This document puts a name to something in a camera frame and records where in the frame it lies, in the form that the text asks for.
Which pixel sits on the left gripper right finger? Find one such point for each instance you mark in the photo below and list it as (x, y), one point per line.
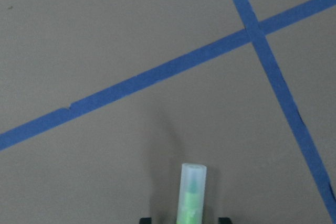
(224, 220)

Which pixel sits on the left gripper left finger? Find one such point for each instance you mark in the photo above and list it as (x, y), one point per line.
(145, 220)

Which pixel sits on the green highlighter pen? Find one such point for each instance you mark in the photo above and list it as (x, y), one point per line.
(192, 192)

